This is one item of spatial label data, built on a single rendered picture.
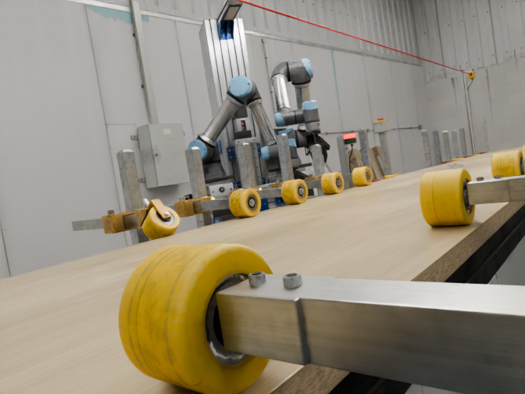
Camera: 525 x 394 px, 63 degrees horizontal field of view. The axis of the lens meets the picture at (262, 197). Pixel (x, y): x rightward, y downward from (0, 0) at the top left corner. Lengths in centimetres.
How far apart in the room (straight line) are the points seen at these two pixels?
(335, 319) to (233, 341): 6
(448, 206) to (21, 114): 370
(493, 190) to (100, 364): 51
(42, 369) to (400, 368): 27
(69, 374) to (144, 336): 11
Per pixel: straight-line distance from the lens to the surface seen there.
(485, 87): 995
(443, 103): 1019
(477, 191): 64
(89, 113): 425
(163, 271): 24
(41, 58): 423
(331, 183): 159
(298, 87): 260
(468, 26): 1021
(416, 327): 17
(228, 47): 291
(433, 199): 64
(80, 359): 36
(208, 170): 254
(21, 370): 38
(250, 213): 120
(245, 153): 158
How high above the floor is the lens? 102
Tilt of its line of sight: 3 degrees down
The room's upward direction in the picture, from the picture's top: 9 degrees counter-clockwise
